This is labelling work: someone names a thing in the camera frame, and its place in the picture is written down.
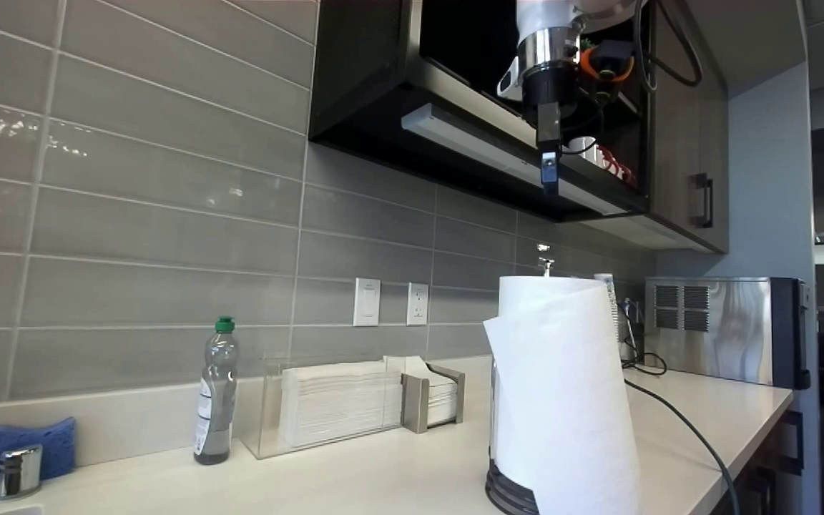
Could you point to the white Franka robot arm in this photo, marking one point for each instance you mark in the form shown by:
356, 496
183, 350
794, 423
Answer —
549, 40

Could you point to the black wrist camera orange mount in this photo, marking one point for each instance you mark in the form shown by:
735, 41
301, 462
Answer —
607, 64

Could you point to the clear acrylic folded towel dispenser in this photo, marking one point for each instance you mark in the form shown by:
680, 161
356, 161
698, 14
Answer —
326, 404

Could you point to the under cabinet light strip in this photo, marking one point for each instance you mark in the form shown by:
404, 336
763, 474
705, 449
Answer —
469, 140

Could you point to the metal napkin holder with napkins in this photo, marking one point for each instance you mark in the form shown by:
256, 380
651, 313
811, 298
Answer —
431, 403

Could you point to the clear bottle green cap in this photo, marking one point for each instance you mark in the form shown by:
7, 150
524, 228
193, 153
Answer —
215, 403

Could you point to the white duplex wall outlet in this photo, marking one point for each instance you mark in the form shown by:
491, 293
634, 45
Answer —
415, 306

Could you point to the white wall switch plate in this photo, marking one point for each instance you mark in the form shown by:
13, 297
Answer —
368, 303

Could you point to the white paper towel roll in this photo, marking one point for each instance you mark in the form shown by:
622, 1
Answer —
565, 403

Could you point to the red white package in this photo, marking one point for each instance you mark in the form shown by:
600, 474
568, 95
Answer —
614, 161

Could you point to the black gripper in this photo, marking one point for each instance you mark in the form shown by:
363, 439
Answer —
549, 95

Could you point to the dark upper wall cabinet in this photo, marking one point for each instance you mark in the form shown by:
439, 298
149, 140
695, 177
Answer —
383, 75

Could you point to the small chrome fixture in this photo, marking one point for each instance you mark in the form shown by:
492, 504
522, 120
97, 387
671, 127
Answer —
17, 474

